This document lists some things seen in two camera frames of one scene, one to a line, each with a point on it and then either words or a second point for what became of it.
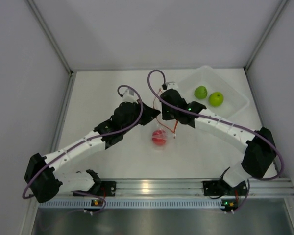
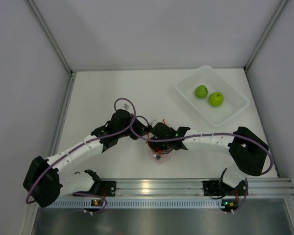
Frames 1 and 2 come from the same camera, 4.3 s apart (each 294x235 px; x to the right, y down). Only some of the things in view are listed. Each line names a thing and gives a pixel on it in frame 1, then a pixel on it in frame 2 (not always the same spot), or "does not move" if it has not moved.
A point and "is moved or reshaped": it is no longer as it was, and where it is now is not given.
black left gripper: (149, 114) to (141, 129)
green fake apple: (216, 99) does not move
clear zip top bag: (161, 135) is moved or reshaped
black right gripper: (166, 117) to (157, 144)
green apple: (200, 92) does not move
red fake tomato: (159, 137) is moved or reshaped
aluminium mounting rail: (260, 187) does not move
